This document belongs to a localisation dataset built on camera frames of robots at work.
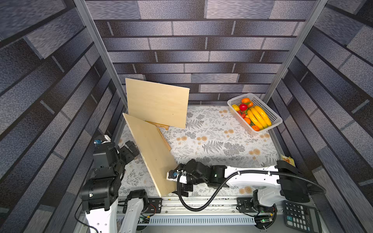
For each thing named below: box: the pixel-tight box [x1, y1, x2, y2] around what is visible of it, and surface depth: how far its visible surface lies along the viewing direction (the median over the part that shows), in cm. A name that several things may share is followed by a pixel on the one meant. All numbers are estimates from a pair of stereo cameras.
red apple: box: [239, 103, 248, 112], surface depth 109 cm
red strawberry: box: [237, 110, 247, 119], surface depth 109 cm
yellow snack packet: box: [281, 155, 296, 167], surface depth 87 cm
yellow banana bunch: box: [247, 105, 272, 130], surface depth 103 cm
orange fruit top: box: [241, 97, 254, 108], surface depth 115 cm
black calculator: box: [283, 200, 323, 233], surface depth 70 cm
